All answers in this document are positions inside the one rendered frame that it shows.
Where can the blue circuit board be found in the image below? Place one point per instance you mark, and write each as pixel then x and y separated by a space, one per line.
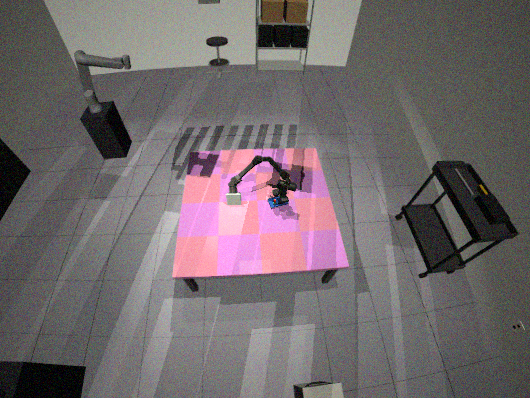
pixel 275 202

